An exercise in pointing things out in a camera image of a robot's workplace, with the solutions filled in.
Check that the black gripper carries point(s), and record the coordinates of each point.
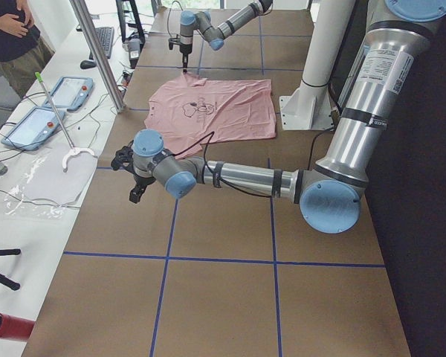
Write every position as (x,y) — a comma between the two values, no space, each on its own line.
(140,179)
(186,49)

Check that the pink Snoopy t-shirt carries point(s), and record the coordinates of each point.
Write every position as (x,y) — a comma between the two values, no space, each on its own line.
(188,107)

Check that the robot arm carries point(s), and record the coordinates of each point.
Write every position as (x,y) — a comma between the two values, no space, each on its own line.
(191,22)
(329,190)

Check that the black keyboard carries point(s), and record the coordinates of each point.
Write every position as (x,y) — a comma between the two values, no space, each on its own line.
(105,36)

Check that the black computer mouse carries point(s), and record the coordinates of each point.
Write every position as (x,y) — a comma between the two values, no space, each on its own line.
(87,64)

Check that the clear plastic bag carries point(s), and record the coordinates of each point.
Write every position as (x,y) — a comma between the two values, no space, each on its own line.
(45,189)

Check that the far teach pendant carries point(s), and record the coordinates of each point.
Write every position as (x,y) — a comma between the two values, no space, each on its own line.
(70,93)

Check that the teach pendant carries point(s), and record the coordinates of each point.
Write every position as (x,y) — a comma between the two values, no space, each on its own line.
(33,130)
(70,93)

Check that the near teach pendant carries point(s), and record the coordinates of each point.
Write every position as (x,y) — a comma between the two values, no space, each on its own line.
(33,130)

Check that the black tripod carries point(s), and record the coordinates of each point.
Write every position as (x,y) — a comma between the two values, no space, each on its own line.
(5,279)

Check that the person in black shirt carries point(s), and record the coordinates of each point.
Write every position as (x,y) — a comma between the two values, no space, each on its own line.
(23,50)

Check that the red cylinder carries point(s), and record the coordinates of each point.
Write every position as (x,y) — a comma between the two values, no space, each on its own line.
(15,329)

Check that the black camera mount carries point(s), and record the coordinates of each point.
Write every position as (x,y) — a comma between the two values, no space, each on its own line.
(174,41)
(123,159)

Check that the aluminium frame post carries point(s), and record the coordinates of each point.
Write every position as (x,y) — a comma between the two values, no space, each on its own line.
(84,18)

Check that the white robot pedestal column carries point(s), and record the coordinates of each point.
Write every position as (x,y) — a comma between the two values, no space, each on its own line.
(309,107)

